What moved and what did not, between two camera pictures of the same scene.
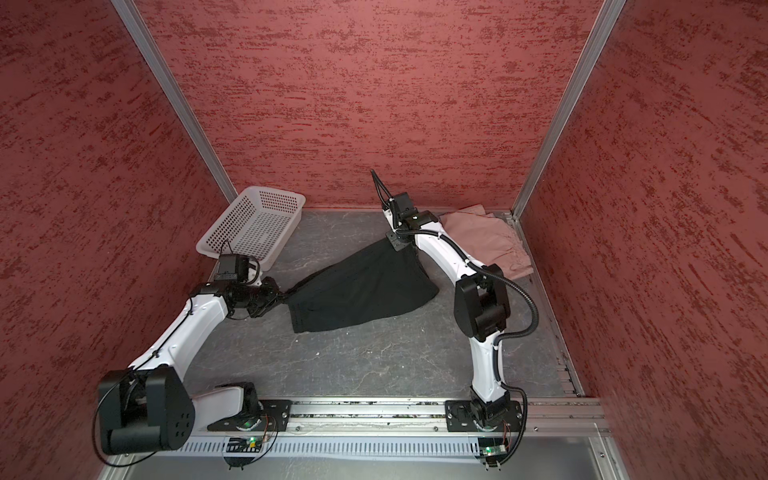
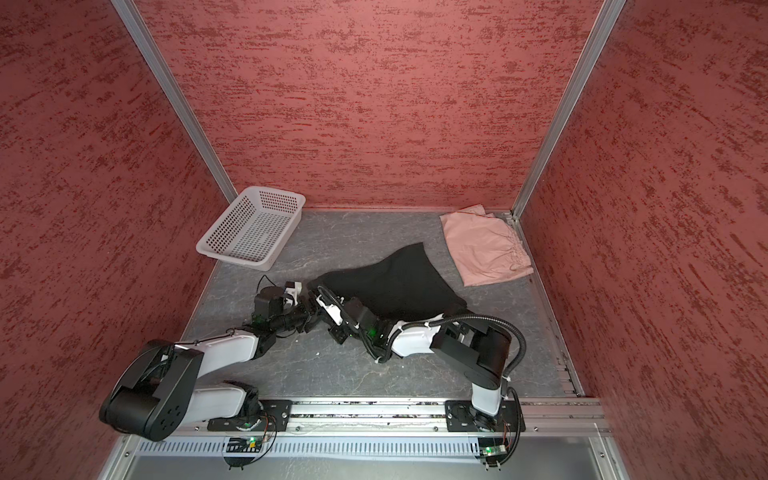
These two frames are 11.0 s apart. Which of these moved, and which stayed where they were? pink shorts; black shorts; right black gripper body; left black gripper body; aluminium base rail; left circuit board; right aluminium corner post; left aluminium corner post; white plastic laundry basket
Moved: black shorts; left black gripper body; right black gripper body
Stayed: left aluminium corner post; left circuit board; aluminium base rail; white plastic laundry basket; right aluminium corner post; pink shorts
